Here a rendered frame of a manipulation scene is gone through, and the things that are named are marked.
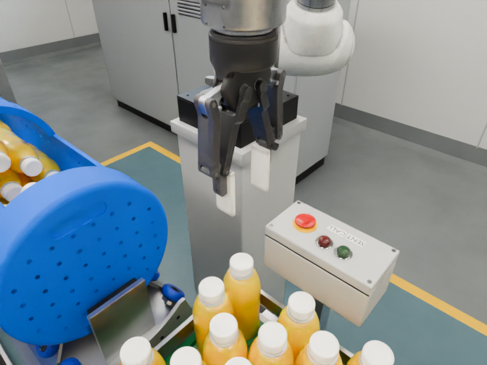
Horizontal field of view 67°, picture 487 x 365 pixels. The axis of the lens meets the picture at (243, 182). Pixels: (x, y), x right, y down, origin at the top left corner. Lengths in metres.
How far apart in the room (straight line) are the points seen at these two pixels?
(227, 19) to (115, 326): 0.50
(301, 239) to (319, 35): 0.59
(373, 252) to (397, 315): 1.38
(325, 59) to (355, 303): 0.68
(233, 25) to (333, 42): 0.71
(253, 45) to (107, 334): 0.49
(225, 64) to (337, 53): 0.71
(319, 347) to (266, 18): 0.40
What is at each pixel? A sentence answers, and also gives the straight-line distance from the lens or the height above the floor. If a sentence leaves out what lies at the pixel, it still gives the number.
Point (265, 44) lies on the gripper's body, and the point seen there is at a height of 1.43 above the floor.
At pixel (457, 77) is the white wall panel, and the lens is 3.16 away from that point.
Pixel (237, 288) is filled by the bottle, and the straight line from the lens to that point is 0.63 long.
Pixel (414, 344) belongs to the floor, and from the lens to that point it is 1.94.
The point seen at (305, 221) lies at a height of 1.11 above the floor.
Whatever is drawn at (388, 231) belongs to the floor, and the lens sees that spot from 2.41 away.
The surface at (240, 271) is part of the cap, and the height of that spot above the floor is 1.08.
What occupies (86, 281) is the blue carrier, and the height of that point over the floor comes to 1.08.
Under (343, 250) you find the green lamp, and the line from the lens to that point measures 0.61.
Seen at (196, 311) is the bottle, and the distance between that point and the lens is 0.61.
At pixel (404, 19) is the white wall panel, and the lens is 3.21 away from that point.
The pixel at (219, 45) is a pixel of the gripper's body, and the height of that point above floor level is 1.43.
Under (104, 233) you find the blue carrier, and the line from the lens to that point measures 0.61.
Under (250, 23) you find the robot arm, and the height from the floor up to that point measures 1.45.
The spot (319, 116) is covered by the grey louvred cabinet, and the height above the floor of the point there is 0.46.
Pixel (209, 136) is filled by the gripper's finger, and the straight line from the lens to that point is 0.41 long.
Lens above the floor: 1.53
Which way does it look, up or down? 35 degrees down
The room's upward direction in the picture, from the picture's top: straight up
